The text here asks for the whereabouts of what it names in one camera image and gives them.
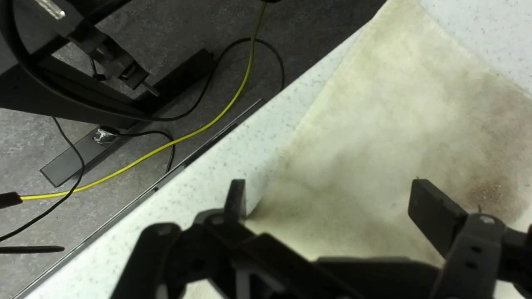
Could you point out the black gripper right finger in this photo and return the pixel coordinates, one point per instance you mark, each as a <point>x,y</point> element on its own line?
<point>482,255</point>

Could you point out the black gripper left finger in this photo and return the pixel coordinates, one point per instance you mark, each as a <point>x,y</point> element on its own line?
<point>183,260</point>

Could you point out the white stained cloth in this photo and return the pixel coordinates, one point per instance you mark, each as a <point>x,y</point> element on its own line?
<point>399,122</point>

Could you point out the black flat strip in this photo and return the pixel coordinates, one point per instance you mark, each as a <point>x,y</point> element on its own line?
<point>33,250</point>

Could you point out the grey floor plate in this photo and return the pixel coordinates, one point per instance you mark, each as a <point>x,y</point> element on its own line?
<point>66,163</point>

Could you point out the black metal stand base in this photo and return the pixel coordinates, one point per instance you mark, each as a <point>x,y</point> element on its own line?
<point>55,89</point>

